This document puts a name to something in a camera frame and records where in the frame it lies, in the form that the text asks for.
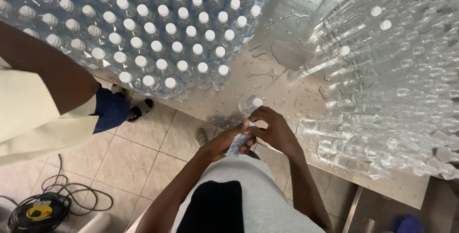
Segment yellow black cable reel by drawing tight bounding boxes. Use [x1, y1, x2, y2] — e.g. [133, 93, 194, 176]
[26, 201, 54, 222]

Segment clear labelled water bottle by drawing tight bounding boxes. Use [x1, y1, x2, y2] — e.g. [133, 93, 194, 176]
[222, 96, 265, 157]

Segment person's left hand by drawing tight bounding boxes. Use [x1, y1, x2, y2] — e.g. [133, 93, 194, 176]
[205, 119, 257, 162]

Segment metal table leg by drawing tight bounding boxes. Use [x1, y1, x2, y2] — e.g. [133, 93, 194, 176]
[342, 186, 363, 233]

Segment grey perforated shoe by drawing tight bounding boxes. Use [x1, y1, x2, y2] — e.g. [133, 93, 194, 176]
[194, 128, 209, 148]

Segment blue object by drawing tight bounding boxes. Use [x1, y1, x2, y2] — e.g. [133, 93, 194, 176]
[390, 214, 425, 233]

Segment person's right hand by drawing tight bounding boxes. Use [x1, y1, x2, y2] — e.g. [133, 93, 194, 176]
[247, 106, 305, 157]

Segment wrapped packs of capped bottles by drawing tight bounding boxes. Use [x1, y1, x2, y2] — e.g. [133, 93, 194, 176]
[0, 0, 287, 101]

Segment black cable bundle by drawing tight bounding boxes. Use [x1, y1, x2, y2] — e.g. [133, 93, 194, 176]
[0, 153, 114, 233]

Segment person's white shirt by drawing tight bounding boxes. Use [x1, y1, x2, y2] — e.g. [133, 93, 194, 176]
[125, 154, 326, 233]

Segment heap of unlabelled clear bottles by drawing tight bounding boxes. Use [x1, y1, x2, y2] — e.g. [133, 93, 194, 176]
[287, 0, 459, 180]

